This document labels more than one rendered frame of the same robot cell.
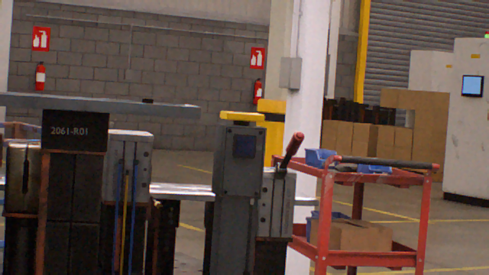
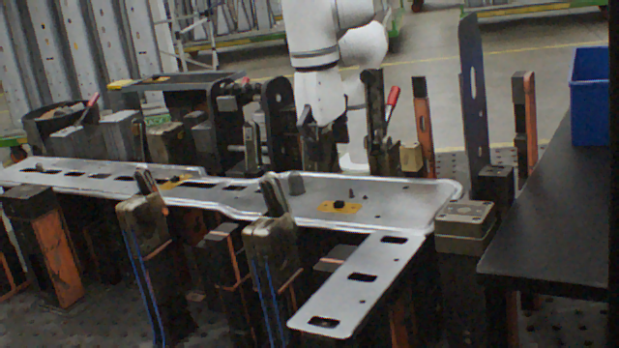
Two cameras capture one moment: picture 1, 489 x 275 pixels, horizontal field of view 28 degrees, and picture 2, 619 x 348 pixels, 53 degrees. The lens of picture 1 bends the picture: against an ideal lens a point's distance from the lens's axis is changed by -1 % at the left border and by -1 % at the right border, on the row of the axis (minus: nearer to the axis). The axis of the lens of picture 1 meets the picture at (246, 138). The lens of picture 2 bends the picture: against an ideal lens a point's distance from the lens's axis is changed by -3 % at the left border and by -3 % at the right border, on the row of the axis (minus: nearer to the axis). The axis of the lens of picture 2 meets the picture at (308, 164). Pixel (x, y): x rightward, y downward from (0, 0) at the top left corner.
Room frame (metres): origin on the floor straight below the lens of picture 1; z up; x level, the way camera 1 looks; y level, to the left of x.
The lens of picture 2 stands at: (2.52, 1.79, 1.50)
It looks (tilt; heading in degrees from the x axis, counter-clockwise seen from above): 20 degrees down; 226
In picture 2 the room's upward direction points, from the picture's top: 10 degrees counter-clockwise
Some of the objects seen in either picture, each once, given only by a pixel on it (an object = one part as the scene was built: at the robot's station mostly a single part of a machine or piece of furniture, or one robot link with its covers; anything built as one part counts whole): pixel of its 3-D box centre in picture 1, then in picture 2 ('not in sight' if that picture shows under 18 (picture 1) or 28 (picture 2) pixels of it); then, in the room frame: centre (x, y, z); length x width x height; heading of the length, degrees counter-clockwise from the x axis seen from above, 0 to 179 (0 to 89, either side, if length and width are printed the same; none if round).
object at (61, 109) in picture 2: not in sight; (73, 159); (0.87, -2.13, 0.36); 0.54 x 0.50 x 0.73; 31
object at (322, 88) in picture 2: not in sight; (320, 90); (1.73, 1.03, 1.23); 0.10 x 0.07 x 0.11; 12
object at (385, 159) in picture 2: not in sight; (393, 217); (1.52, 0.98, 0.88); 0.07 x 0.06 x 0.35; 12
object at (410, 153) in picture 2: not in sight; (419, 225); (1.54, 1.07, 0.88); 0.04 x 0.04 x 0.36; 12
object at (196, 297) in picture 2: not in sight; (194, 238); (1.76, 0.56, 0.84); 0.13 x 0.05 x 0.29; 12
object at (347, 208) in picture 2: not in sight; (338, 205); (1.73, 1.03, 1.01); 0.08 x 0.04 x 0.01; 102
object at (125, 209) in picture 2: not in sight; (157, 270); (1.94, 0.66, 0.87); 0.12 x 0.09 x 0.35; 12
